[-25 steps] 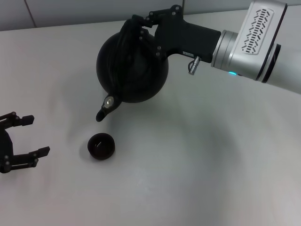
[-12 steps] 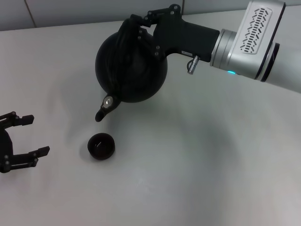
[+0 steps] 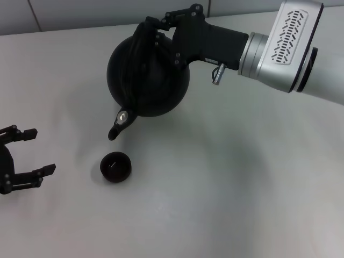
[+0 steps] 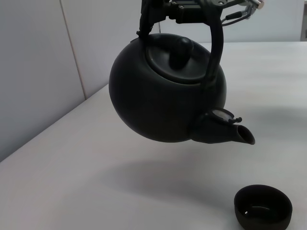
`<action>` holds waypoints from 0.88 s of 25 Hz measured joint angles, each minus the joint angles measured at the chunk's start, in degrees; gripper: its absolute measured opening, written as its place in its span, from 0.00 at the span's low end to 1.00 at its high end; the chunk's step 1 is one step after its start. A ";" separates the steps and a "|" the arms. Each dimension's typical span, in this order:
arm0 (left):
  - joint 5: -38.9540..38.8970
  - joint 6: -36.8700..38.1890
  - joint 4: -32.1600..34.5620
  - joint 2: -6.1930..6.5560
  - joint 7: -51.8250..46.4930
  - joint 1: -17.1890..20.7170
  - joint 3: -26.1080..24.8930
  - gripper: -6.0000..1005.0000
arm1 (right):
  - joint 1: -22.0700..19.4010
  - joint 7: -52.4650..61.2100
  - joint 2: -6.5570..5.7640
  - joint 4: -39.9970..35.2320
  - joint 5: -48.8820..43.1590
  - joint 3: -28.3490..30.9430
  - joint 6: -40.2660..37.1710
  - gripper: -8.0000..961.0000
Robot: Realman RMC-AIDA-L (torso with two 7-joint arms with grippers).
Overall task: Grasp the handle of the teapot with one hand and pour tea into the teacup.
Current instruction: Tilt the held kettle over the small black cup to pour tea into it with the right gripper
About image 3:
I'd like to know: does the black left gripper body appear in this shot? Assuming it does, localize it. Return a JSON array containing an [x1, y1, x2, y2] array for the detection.
[[0, 146, 16, 195]]

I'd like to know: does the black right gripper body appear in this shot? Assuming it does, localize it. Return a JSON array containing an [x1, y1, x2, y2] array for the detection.
[[171, 3, 249, 72]]

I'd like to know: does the black round teapot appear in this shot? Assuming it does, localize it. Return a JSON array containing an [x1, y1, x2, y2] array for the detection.
[[106, 16, 191, 142]]

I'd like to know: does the small black teacup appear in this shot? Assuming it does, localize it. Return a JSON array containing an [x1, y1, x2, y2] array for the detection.
[[99, 151, 133, 184]]

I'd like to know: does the right gripper connector cable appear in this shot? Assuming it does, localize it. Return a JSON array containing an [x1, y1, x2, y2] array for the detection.
[[211, 63, 227, 84]]

